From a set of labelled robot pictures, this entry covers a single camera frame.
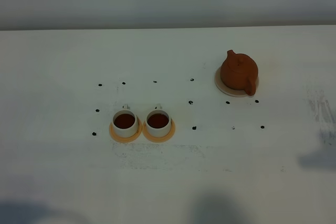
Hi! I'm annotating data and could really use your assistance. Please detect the brown clay teapot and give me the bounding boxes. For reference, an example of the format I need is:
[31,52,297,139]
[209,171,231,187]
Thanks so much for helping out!
[219,50,258,96]

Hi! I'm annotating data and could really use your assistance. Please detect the cream round teapot coaster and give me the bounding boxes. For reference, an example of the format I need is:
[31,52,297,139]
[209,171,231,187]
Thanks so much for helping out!
[214,67,259,98]

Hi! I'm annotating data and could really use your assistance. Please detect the right white teacup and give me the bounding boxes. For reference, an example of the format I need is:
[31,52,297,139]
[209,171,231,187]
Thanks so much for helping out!
[145,103,172,138]

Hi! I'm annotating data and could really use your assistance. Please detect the white teacup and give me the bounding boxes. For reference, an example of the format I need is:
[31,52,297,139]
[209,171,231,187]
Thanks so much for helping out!
[145,103,172,138]
[112,104,138,129]

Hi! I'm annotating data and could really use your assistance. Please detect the right orange round coaster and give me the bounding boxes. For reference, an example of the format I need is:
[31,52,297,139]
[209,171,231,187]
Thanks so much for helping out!
[142,119,175,143]

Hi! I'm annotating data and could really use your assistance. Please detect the orange round coaster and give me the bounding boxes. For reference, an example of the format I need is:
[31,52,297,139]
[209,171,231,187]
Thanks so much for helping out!
[109,119,142,143]
[142,119,175,143]

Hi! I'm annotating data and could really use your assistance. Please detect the left white teacup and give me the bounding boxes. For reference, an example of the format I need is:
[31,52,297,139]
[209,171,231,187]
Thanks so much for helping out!
[112,104,138,129]

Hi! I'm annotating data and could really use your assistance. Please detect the left orange round coaster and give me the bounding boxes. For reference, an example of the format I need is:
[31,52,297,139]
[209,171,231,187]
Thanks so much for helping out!
[109,119,142,143]

